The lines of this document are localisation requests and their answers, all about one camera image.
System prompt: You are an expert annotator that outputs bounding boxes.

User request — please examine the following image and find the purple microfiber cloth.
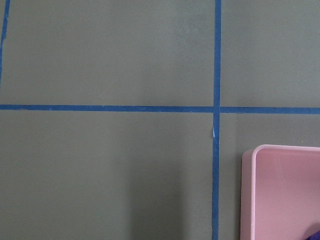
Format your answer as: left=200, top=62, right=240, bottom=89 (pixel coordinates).
left=305, top=231, right=320, bottom=240

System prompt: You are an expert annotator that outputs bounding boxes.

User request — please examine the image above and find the pink plastic tray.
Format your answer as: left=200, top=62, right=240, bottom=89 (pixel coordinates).
left=239, top=144, right=320, bottom=240

